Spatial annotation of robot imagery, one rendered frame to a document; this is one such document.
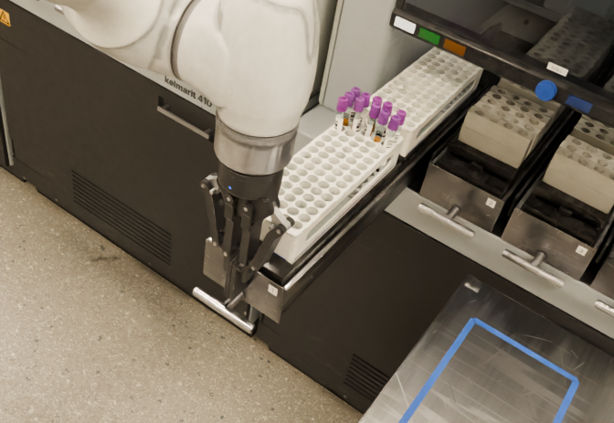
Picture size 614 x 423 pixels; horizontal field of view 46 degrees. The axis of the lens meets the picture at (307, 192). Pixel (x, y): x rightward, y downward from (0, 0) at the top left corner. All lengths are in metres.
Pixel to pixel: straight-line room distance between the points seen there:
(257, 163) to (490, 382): 0.38
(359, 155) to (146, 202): 0.79
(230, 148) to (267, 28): 0.15
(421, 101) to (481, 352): 0.48
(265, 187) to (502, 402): 0.37
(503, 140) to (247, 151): 0.56
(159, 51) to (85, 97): 0.99
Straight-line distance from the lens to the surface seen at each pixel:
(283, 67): 0.69
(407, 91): 1.24
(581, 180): 1.20
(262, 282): 0.95
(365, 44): 1.27
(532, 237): 1.19
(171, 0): 0.74
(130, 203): 1.81
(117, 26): 0.73
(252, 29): 0.68
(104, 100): 1.68
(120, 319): 1.92
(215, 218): 0.90
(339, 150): 1.07
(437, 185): 1.21
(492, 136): 1.21
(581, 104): 1.13
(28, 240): 2.13
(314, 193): 1.00
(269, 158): 0.76
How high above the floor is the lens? 1.51
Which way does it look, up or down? 41 degrees down
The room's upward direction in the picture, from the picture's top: 11 degrees clockwise
